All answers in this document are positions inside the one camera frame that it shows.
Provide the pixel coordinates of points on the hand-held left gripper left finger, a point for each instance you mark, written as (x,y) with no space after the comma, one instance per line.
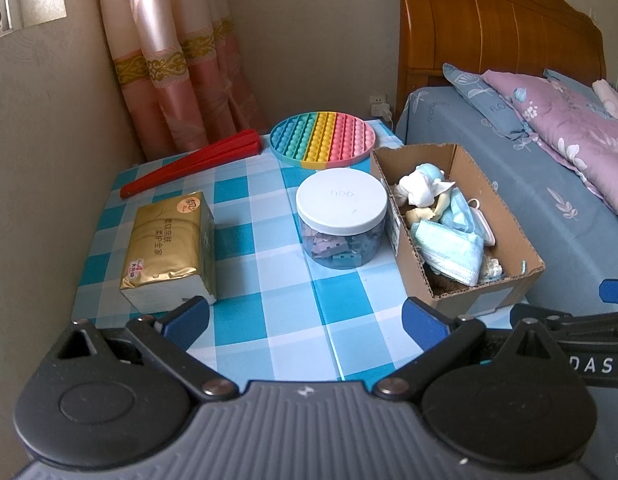
(189,322)

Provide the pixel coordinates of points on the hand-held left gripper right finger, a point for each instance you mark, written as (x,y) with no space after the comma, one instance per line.
(424,325)

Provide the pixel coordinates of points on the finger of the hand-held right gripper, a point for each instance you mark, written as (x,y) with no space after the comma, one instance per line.
(589,324)
(614,292)

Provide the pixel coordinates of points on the brown hair scrunchie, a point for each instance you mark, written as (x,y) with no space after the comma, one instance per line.
(446,285)

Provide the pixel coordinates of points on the blue face mask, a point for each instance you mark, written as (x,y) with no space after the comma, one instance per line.
(449,255)
(464,215)

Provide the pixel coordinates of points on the sachet with blue tassel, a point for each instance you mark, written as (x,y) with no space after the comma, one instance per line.
(491,267)

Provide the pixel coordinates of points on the beige knotted cloth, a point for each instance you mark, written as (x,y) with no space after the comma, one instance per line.
(421,215)

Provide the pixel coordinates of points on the cardboard box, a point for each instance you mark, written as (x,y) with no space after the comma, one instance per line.
(489,170)

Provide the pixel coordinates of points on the gold tissue pack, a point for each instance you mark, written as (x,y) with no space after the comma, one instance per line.
(164,250)

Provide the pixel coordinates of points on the blue white checked tablecloth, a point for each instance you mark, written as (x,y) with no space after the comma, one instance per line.
(289,310)

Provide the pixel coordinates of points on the clear jar with white lid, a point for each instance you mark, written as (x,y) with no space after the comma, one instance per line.
(339,200)

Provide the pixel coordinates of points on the red folding fan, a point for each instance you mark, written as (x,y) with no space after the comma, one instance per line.
(189,162)

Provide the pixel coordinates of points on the pink floral pillow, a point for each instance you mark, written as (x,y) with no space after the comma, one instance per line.
(579,130)

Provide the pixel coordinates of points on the pale pink cloth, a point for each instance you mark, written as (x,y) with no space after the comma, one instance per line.
(611,100)

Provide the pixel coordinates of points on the rainbow pop bubble toy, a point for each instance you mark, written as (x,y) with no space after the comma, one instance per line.
(319,137)

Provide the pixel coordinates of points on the blue floral pillow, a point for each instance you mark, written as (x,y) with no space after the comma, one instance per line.
(489,100)

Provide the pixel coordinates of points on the pink cream curtain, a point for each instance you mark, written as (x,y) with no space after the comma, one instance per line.
(179,60)

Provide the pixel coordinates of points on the wooden bed headboard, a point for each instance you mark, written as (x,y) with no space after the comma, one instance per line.
(479,25)

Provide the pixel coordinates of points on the white wall charger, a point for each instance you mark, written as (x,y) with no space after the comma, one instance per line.
(381,111)

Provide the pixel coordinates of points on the white wall socket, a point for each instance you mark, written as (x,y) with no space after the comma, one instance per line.
(377,98)

